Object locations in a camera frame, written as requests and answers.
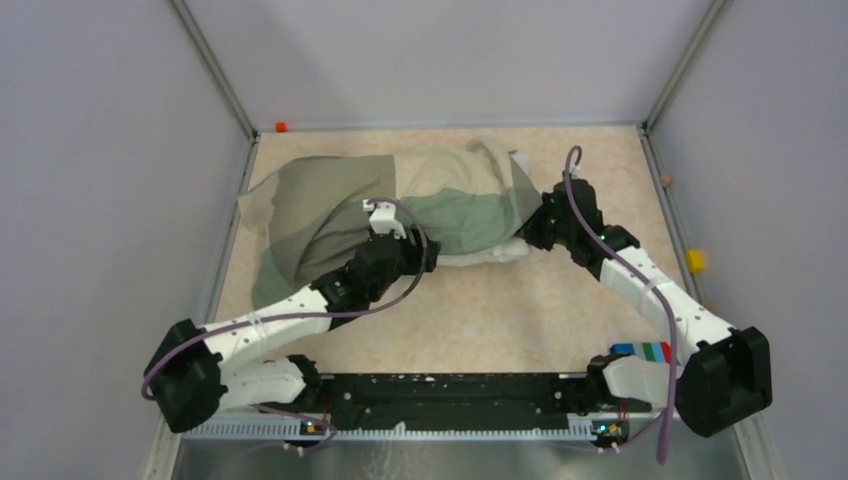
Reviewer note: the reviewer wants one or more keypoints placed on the small yellow block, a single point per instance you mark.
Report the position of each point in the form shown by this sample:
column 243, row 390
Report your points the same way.
column 695, row 261

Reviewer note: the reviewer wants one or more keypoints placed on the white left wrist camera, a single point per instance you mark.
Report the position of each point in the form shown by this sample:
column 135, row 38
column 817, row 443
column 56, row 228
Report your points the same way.
column 382, row 218

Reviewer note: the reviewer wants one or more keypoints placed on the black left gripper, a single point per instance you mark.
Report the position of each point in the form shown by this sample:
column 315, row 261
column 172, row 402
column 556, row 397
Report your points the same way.
column 416, row 257

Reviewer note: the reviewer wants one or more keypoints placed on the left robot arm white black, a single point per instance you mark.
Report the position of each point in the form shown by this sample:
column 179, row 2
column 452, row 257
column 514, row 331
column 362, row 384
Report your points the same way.
column 198, row 371

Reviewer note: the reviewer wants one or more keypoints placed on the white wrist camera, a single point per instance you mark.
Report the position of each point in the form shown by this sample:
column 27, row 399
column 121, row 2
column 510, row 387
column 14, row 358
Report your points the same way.
column 382, row 218
column 574, row 175

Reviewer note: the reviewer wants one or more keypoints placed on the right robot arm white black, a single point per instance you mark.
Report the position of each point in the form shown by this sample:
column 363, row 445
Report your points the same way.
column 716, row 374

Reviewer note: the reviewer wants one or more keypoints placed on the white pillow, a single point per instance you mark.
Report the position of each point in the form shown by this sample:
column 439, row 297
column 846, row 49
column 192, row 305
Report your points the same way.
column 485, row 198

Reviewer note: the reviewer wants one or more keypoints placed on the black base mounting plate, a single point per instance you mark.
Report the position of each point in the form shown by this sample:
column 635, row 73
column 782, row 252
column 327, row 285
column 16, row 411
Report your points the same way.
column 455, row 402

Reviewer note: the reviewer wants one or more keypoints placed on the aluminium frame rail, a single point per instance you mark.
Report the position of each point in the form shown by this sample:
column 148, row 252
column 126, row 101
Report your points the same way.
column 499, row 402

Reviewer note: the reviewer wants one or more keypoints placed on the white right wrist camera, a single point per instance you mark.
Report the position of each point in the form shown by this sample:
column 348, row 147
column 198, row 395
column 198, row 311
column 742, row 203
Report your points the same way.
column 574, row 175

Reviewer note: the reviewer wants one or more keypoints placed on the multicolour toy brick stack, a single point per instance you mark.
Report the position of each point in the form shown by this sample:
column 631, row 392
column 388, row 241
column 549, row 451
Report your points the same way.
column 650, row 351

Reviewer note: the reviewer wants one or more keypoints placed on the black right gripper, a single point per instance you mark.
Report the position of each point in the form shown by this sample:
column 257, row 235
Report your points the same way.
column 530, row 228

